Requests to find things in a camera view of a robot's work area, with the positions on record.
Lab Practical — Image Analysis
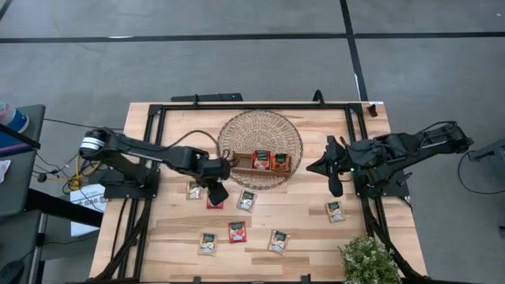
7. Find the orange tea packet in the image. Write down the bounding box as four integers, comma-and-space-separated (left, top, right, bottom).
271, 152, 292, 173

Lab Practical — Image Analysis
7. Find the black support beam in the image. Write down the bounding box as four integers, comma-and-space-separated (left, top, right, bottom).
24, 188, 104, 229

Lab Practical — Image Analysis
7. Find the white paper sheet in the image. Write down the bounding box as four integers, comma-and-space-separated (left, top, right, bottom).
69, 183, 108, 238

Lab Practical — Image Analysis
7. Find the thin black floor cable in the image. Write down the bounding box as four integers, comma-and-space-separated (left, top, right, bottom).
42, 117, 125, 132

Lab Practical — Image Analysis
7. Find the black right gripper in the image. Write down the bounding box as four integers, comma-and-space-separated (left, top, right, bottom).
305, 136, 382, 197

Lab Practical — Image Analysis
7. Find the yellow cable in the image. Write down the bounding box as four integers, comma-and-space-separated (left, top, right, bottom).
33, 154, 103, 192

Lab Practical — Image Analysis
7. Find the white red printed paper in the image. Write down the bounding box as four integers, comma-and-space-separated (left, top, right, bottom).
0, 159, 12, 185

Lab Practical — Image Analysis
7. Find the grey metal stand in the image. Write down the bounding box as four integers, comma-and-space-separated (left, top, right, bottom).
468, 136, 505, 163

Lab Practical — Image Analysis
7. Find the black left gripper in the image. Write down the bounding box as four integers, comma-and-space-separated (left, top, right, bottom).
185, 148, 232, 207

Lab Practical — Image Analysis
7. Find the blue cup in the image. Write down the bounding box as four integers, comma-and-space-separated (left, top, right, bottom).
0, 100, 31, 134

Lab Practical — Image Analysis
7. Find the round woven placemat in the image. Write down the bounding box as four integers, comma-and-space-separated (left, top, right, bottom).
215, 109, 305, 191

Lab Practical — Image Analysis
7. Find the black computer mouse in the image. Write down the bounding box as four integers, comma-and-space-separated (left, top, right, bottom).
0, 260, 25, 284

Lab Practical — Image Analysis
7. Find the wooden tea box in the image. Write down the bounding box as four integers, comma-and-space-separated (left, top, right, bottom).
230, 149, 293, 178

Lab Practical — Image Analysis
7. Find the black aluminium table frame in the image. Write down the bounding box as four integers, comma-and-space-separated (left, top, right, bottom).
92, 100, 431, 284

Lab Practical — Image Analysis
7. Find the black bar-shaped device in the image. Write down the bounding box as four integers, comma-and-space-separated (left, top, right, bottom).
170, 92, 245, 103

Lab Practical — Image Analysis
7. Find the green artificial plant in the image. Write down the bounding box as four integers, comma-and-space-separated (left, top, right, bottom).
339, 235, 402, 284

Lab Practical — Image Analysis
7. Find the grey side table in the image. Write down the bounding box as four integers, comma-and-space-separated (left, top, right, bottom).
0, 103, 47, 284

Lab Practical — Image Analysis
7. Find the dark blue box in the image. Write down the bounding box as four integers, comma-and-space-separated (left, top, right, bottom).
0, 125, 42, 159

